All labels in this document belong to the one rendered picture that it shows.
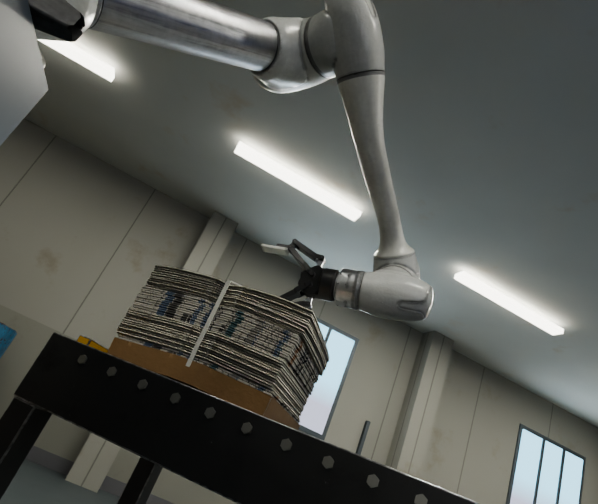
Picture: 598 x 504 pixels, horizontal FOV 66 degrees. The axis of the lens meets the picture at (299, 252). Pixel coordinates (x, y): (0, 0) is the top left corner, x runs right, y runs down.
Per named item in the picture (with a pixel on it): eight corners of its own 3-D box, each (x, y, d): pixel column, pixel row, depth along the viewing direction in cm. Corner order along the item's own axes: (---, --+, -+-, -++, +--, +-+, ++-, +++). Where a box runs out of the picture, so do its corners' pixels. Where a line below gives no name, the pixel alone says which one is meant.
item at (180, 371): (167, 375, 90) (177, 355, 92) (216, 407, 114) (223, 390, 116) (193, 386, 88) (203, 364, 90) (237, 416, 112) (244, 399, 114)
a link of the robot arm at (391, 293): (355, 320, 103) (366, 302, 115) (427, 335, 98) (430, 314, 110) (360, 273, 100) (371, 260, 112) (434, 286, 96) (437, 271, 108)
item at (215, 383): (189, 384, 88) (201, 363, 90) (234, 415, 113) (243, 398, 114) (261, 419, 82) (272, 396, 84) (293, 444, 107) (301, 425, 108)
